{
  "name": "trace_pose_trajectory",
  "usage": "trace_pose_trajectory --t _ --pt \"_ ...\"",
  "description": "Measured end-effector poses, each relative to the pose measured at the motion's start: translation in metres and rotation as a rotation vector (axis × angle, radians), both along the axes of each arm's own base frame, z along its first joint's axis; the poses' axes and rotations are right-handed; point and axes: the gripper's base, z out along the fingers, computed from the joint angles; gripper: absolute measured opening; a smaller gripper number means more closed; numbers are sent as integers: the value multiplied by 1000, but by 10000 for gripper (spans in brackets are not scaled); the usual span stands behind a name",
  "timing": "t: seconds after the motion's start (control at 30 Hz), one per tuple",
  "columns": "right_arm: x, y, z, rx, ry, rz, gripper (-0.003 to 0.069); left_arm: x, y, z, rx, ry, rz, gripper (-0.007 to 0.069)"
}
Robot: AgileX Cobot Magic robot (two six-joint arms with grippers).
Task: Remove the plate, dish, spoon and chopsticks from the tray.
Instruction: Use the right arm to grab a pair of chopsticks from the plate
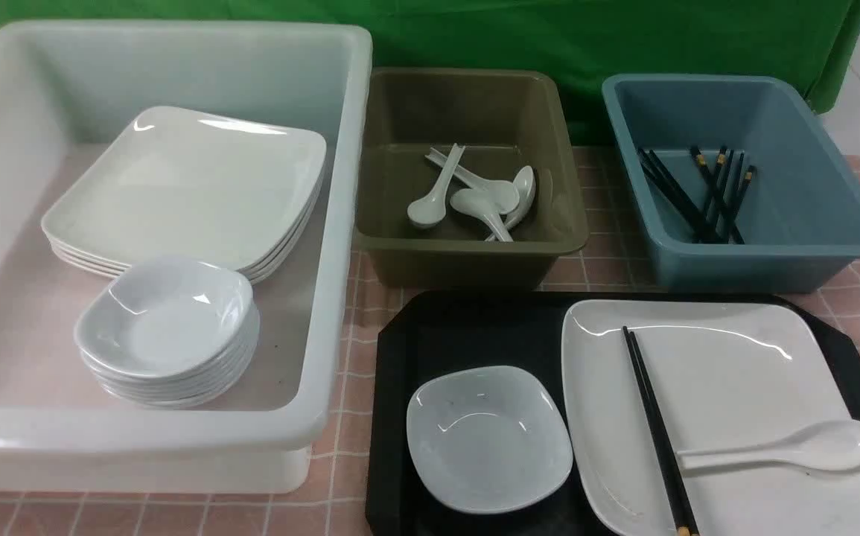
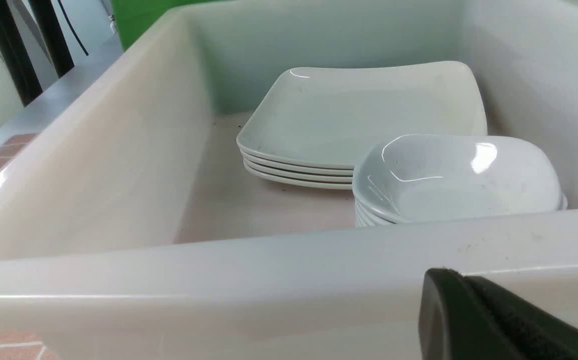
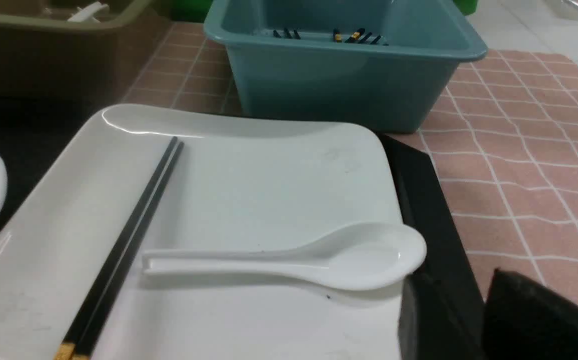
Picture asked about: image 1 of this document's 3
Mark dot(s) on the white spoon in bin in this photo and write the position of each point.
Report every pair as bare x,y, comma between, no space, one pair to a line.
479,205
525,185
502,192
429,210

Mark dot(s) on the large white plastic tub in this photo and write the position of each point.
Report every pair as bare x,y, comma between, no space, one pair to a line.
69,87

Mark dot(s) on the stack of white square plates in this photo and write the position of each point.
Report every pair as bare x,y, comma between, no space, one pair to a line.
229,192

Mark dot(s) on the olive green plastic bin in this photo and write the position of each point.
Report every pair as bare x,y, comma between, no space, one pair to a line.
505,120

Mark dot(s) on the white ceramic soup spoon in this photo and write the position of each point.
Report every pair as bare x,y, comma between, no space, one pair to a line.
830,446

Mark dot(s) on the stack of small white bowls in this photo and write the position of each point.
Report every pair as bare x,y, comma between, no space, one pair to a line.
170,333

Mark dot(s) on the blue plastic bin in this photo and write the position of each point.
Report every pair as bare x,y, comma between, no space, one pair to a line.
735,182

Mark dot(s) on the green backdrop cloth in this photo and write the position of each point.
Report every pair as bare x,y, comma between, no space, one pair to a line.
579,44

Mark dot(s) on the small white square bowl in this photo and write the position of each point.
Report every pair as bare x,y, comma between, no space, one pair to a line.
488,440

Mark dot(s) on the large white square plate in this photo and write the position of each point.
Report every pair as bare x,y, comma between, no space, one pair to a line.
726,375

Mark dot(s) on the black chopstick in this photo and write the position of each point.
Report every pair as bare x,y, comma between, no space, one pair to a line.
647,424
664,454

